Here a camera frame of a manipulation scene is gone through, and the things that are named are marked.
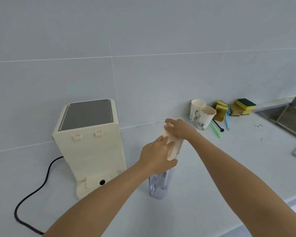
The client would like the person's left forearm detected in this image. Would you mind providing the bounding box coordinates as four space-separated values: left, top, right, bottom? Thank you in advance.
43 160 154 237

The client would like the green handled brush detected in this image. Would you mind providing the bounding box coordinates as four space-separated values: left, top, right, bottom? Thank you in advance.
209 121 222 139

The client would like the clear plastic water tank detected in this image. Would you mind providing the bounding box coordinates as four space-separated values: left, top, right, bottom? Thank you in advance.
148 167 175 200

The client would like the person's right forearm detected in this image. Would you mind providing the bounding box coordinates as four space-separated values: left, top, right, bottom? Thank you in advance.
186 132 296 237

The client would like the cream water tank lid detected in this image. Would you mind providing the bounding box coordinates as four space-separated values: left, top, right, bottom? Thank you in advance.
160 122 184 161

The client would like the black power cable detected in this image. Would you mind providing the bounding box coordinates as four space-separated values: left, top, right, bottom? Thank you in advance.
14 156 64 235

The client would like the stainless steel sink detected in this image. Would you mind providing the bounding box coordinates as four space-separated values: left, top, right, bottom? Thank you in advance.
253 104 296 143

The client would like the person's right hand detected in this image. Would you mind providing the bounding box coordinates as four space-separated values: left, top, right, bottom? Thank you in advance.
164 118 198 141

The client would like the printed white paper cup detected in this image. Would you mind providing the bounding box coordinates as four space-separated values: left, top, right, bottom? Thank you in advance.
189 99 207 122
197 106 217 131

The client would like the cream water dispenser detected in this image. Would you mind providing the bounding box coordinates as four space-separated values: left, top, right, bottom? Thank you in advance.
52 99 128 200

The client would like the person's left hand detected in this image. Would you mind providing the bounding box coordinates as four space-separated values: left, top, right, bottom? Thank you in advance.
138 135 178 175

